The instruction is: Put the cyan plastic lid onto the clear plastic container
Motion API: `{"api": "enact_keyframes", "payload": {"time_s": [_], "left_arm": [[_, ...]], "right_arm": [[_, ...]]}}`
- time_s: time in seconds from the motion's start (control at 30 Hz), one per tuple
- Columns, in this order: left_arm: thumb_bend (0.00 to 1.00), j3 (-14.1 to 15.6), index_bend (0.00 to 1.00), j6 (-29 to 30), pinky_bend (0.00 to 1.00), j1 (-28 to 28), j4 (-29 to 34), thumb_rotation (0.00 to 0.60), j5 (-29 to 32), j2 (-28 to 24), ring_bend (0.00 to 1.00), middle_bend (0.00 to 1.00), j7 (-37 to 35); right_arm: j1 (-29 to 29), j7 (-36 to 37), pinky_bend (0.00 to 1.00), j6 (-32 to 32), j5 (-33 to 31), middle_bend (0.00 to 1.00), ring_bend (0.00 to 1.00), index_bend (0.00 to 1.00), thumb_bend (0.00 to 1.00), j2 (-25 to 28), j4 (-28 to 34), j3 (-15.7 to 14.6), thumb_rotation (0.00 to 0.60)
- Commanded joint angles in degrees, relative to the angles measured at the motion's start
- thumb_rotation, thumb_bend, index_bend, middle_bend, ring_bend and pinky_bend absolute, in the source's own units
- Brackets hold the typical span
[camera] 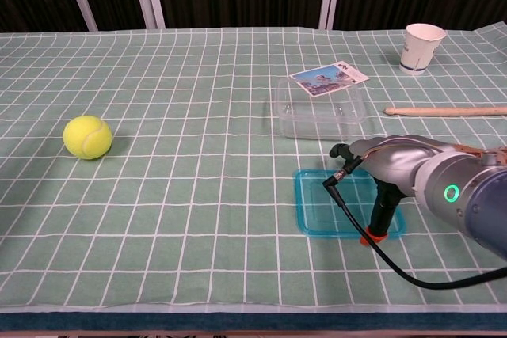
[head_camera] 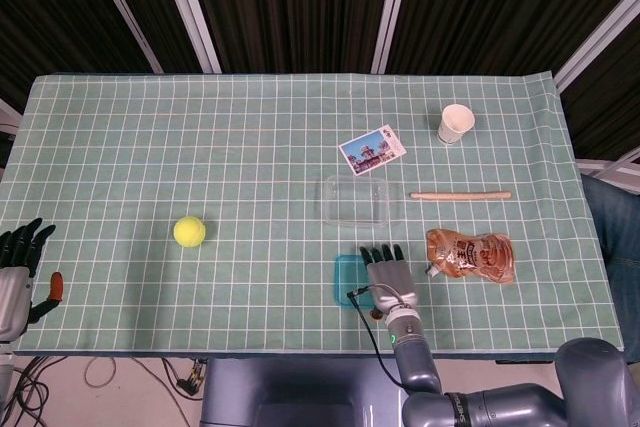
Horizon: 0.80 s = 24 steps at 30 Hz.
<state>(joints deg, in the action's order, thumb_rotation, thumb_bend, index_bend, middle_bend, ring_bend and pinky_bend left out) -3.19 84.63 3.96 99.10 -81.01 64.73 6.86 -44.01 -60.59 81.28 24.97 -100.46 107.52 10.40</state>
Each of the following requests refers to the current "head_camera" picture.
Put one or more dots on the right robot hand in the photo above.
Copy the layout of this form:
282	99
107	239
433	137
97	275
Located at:
392	282

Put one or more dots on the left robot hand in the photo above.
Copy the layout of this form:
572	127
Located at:
12	297

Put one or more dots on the teal plastic lid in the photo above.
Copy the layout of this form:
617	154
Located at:
350	277

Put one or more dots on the clear plastic container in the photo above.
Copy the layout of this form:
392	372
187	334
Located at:
350	217

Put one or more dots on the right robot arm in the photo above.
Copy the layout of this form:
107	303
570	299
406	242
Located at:
415	362

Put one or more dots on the brown sauce pouch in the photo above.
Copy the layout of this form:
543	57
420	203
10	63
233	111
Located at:
470	254

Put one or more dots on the wooden stick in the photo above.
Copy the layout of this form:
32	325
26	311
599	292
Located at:
460	195

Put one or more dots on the photo postcard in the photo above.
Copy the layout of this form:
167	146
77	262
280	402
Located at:
370	149

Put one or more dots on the blue-grey robot torso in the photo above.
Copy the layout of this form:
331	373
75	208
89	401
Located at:
300	387

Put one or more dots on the white paper cup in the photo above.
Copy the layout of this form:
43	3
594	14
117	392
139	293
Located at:
452	122

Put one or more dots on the yellow tennis ball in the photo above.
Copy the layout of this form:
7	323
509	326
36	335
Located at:
190	231

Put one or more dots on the black and yellow plug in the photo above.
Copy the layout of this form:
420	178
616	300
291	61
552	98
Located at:
190	382

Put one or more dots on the bystander leg in jeans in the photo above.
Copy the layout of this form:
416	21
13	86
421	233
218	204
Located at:
620	227

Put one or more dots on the green checked tablecloth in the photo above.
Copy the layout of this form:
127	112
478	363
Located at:
200	147

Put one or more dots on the aluminium frame bar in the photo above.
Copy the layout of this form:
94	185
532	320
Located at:
600	167
10	111

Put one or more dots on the aluminium frame post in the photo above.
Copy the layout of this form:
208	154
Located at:
392	9
123	9
600	39
190	9

